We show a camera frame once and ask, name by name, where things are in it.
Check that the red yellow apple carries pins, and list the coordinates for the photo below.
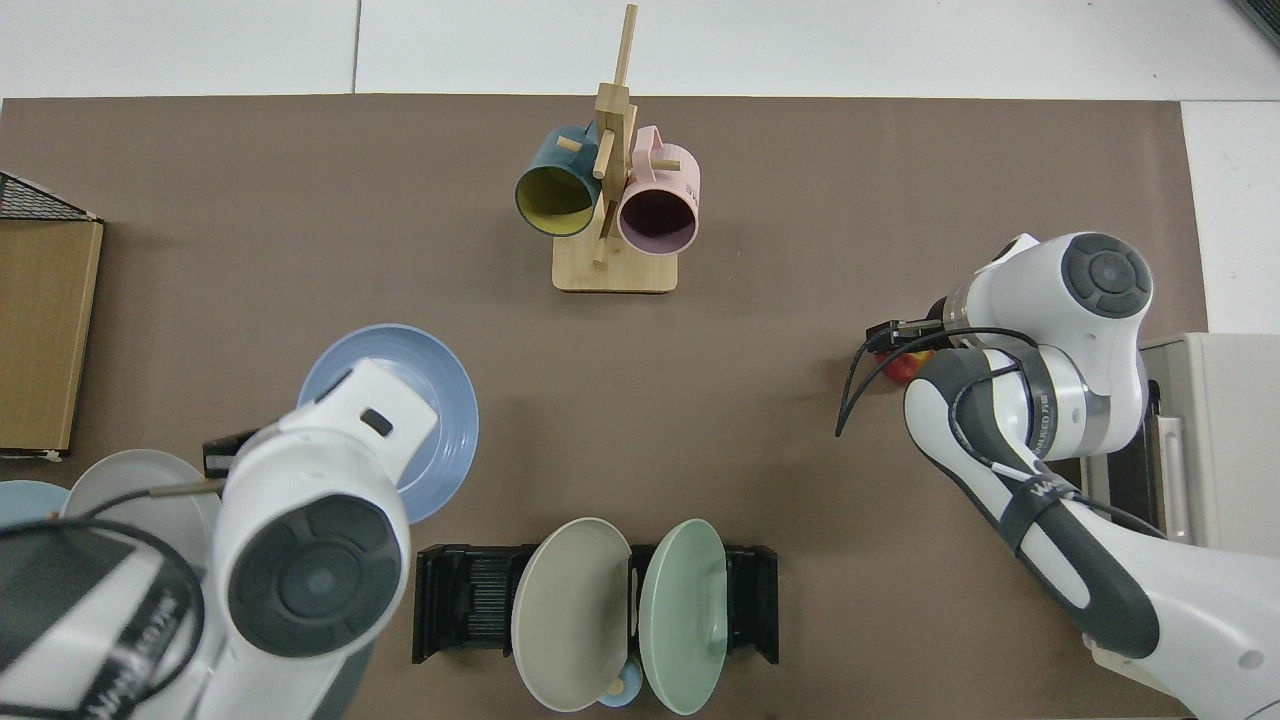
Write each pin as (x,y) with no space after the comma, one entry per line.
(905,370)

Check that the pale grey plate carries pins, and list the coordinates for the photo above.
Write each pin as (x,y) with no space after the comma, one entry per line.
(120,480)

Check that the light blue plate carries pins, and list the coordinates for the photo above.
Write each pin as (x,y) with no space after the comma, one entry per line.
(25,500)

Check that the black dish rack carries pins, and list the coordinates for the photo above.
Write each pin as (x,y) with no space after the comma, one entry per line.
(465,600)

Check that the green plate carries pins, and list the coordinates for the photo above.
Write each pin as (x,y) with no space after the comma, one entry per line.
(680,620)

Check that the grey beige plate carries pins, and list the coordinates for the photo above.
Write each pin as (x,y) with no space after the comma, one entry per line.
(570,620)

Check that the brown table cloth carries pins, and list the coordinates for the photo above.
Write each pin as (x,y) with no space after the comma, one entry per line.
(700,420)

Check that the pink cup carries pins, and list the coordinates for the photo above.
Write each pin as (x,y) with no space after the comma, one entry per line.
(665,175)

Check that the wooden cup stand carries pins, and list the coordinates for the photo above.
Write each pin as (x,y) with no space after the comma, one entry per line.
(615,270)

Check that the pale toaster oven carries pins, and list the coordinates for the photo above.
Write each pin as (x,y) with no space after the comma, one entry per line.
(1230,440)

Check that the dark teal cup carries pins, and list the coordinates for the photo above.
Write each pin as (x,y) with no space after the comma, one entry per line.
(550,190)

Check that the small blue round thing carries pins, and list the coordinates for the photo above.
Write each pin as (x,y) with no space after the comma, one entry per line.
(626,696)

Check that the dark grey device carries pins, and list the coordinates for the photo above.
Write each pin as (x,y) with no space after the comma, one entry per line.
(1265,15)

